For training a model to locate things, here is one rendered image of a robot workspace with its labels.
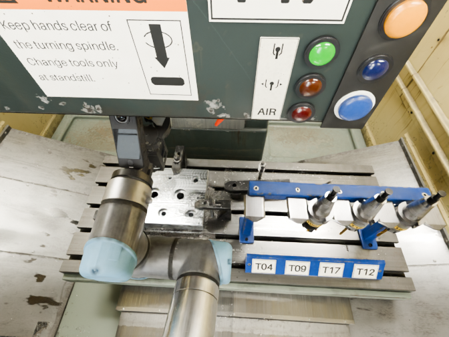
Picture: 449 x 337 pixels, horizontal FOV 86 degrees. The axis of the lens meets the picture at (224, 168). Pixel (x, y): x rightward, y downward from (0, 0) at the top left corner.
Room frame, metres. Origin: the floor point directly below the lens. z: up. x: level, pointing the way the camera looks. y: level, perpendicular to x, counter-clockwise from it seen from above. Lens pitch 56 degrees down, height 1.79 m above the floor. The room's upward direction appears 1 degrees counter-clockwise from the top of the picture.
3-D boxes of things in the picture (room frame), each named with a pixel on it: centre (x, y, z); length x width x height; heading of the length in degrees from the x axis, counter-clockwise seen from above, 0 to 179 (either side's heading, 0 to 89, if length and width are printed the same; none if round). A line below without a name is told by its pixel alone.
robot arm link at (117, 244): (0.12, 0.17, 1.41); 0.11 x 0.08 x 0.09; 176
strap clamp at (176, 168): (0.58, 0.19, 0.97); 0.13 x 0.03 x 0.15; 176
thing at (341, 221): (0.25, -0.29, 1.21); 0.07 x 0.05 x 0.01; 176
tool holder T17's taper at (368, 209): (0.24, -0.35, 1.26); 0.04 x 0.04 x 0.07
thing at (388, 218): (0.24, -0.40, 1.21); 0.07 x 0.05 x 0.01; 176
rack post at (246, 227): (0.32, -0.08, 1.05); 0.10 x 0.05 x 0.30; 176
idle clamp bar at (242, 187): (0.48, -0.13, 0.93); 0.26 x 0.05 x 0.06; 91
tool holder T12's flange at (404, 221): (0.24, -0.46, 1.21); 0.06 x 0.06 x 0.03
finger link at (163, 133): (0.34, 0.13, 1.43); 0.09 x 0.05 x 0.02; 163
